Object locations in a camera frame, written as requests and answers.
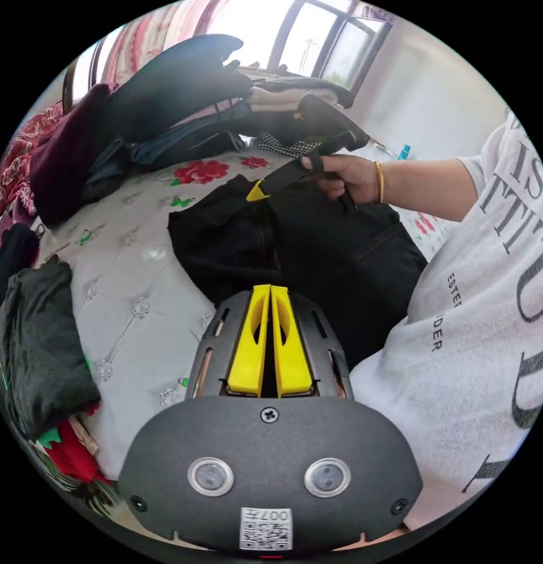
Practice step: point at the person's right forearm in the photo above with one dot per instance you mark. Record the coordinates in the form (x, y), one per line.
(425, 189)

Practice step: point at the person's body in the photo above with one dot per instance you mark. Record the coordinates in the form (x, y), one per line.
(474, 330)

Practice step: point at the pile of folded grey clothes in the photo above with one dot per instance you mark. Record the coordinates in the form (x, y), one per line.
(38, 335)

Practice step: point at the window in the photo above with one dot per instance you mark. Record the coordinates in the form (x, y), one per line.
(329, 44)

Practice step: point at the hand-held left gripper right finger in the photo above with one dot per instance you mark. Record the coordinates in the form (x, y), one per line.
(290, 357)

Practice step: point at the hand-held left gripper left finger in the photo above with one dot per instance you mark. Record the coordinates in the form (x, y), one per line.
(249, 352)

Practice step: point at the bed with floral sheet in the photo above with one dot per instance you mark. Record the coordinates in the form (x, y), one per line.
(143, 273)

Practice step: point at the black t-shirt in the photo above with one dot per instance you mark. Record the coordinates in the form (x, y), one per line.
(306, 246)

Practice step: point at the clear plastic bottle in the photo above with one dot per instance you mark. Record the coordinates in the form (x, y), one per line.
(401, 153)

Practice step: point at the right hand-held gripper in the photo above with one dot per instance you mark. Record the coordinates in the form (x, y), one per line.
(333, 128)

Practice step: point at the person's right hand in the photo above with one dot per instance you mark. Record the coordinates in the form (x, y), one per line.
(357, 178)

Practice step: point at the pink striped curtain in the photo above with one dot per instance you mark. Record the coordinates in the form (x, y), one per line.
(165, 31)

